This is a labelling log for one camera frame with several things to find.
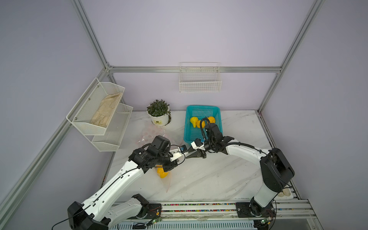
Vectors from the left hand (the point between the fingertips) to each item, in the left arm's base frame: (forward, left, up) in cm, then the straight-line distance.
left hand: (174, 161), depth 74 cm
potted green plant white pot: (+35, +12, +1) cm, 37 cm away
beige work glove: (-11, -62, -16) cm, 65 cm away
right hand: (+4, -6, 0) cm, 7 cm away
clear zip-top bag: (-6, +7, -18) cm, 20 cm away
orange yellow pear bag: (+39, -25, -11) cm, 48 cm away
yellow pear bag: (+34, -14, -11) cm, 39 cm away
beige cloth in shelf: (+25, +39, +13) cm, 48 cm away
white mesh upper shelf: (+22, +45, +15) cm, 52 cm away
